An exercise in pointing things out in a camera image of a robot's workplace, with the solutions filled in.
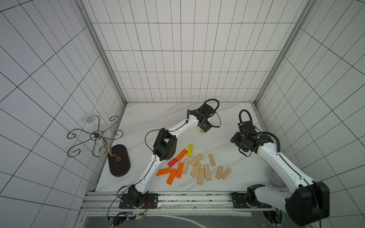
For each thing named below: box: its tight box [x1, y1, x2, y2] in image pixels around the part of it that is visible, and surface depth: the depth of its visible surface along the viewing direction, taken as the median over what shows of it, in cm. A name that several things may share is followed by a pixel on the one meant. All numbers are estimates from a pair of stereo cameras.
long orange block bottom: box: [166, 168, 178, 186], surface depth 83 cm
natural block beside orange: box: [182, 158, 190, 175], surface depth 87 cm
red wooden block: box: [167, 158, 178, 168], surface depth 88 cm
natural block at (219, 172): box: [215, 165, 224, 180], surface depth 85 cm
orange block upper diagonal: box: [175, 148, 188, 162], surface depth 91 cm
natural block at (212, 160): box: [208, 153, 217, 167], surface depth 90 cm
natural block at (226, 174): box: [220, 167, 232, 181], surface depth 85 cm
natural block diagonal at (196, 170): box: [190, 162, 202, 179], surface depth 85 cm
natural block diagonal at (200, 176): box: [197, 168, 205, 186], surface depth 83 cm
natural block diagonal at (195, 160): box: [189, 153, 204, 167], surface depth 89 cm
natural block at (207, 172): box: [203, 164, 212, 181], surface depth 83 cm
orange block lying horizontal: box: [155, 167, 172, 177], surface depth 85 cm
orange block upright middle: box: [175, 162, 184, 179], surface depth 85 cm
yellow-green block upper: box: [187, 143, 193, 158], surface depth 92 cm
